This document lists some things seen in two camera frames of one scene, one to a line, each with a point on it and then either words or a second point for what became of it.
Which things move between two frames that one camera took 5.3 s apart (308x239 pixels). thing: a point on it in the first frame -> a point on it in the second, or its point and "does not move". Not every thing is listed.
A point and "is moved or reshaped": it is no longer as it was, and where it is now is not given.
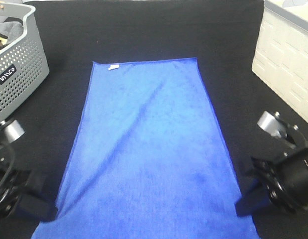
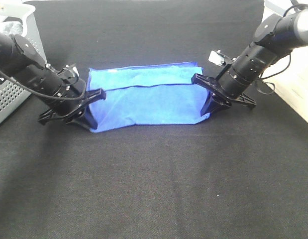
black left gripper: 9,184 -> 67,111
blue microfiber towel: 148,160 is moved or reshaped
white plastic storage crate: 283,56 does not move
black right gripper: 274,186 -> 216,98
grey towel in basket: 12,30 does not move
